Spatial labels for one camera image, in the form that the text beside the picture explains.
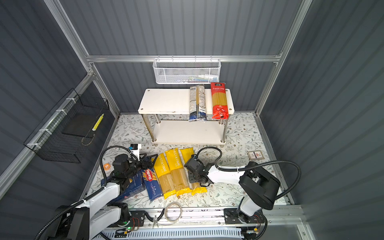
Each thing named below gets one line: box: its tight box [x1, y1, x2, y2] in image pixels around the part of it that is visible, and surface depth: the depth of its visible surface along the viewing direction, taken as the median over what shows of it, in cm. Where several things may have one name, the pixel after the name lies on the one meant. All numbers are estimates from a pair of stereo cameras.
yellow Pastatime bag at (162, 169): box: [154, 152, 176, 200], surface depth 86 cm
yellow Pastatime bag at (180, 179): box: [165, 148, 193, 197], surface depth 88 cm
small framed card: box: [247, 150, 265, 161], surface depth 96 cm
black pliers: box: [145, 208, 165, 229], surface depth 75 cm
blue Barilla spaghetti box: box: [141, 168, 163, 201], surface depth 84 cm
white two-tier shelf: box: [138, 88, 235, 145], surface depth 86 cm
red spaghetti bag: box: [210, 82, 229, 120], surface depth 76 cm
